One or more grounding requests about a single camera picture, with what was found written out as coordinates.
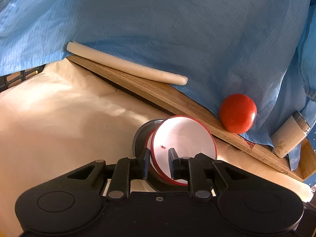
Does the blue cloth garment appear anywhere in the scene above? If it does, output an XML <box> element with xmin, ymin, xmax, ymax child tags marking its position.
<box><xmin>1</xmin><ymin>0</ymin><xmax>315</xmax><ymax>145</ymax></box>

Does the wooden board shelf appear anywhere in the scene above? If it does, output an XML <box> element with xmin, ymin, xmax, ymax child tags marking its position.
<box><xmin>67</xmin><ymin>55</ymin><xmax>315</xmax><ymax>182</ymax></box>

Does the white rolling stick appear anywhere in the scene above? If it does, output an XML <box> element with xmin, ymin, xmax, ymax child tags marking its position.
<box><xmin>66</xmin><ymin>42</ymin><xmax>188</xmax><ymax>86</ymax></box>

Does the steel bowl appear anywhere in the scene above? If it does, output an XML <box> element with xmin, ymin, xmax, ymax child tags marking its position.
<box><xmin>132</xmin><ymin>119</ymin><xmax>188</xmax><ymax>192</ymax></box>

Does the black plastic crate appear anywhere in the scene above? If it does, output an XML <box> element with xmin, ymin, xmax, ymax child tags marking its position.
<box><xmin>0</xmin><ymin>64</ymin><xmax>45</xmax><ymax>92</ymax></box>

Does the white bowl red rim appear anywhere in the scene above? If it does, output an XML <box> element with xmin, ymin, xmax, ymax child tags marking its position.
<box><xmin>145</xmin><ymin>130</ymin><xmax>159</xmax><ymax>176</ymax></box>
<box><xmin>153</xmin><ymin>116</ymin><xmax>217</xmax><ymax>186</ymax></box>

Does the red tomato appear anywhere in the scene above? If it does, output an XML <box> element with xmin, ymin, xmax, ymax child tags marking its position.
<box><xmin>218</xmin><ymin>94</ymin><xmax>257</xmax><ymax>134</ymax></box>

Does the white thermos bottle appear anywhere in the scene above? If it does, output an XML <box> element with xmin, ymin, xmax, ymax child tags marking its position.
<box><xmin>271</xmin><ymin>111</ymin><xmax>311</xmax><ymax>158</ymax></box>

